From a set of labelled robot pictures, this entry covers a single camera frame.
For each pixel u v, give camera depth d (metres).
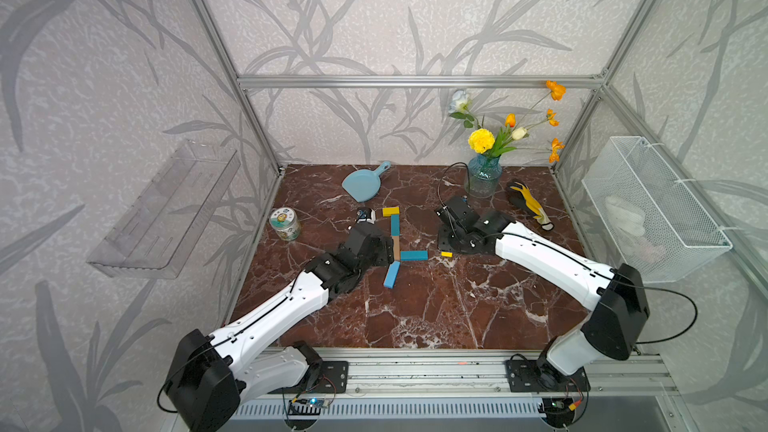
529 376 0.73
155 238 0.63
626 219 0.76
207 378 0.38
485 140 0.88
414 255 0.96
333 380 0.73
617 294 0.44
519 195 1.06
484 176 1.04
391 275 0.91
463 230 0.60
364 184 1.16
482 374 0.75
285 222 0.95
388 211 1.07
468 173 1.04
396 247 0.96
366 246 0.58
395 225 1.02
